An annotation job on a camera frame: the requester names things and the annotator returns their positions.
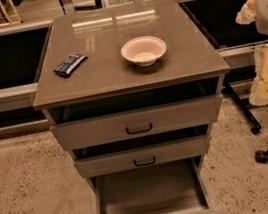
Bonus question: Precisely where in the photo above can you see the grey middle drawer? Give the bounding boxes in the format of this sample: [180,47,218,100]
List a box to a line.
[74,125,211,177]

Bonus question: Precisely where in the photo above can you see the white paper bowl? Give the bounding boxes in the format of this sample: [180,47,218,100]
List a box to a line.
[120,36,167,67]

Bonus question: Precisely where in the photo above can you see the grey drawer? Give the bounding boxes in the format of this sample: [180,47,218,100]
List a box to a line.
[95,157,224,214]
[74,125,211,177]
[51,77,222,150]

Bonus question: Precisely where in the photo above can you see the grey top drawer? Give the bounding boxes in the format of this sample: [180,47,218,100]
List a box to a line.
[51,77,222,150]

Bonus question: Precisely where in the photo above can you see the blue snack packet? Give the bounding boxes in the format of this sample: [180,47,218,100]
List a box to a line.
[53,54,88,78]

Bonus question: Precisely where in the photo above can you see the black table leg frame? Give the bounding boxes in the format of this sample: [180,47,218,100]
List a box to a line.
[223,80,262,135]

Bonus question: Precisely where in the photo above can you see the grey drawer cabinet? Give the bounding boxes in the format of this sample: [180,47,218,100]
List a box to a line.
[19,0,246,195]

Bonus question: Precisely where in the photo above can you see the grey bottom drawer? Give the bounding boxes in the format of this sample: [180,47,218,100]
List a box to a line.
[95,157,224,214]

